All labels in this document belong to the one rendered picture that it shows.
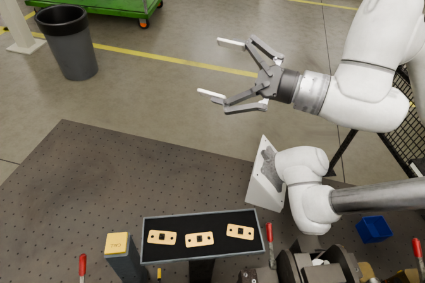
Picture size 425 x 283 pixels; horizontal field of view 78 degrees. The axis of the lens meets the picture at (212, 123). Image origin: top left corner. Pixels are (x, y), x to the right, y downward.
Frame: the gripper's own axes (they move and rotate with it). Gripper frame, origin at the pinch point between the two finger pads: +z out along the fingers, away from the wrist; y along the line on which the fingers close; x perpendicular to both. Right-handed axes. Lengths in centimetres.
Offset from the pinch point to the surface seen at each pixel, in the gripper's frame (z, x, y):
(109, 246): 17, 19, 55
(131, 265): 12, 29, 61
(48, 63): 279, 204, -30
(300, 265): -37, 31, 41
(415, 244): -71, 45, 23
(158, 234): 6, 24, 47
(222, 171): 5, 96, 23
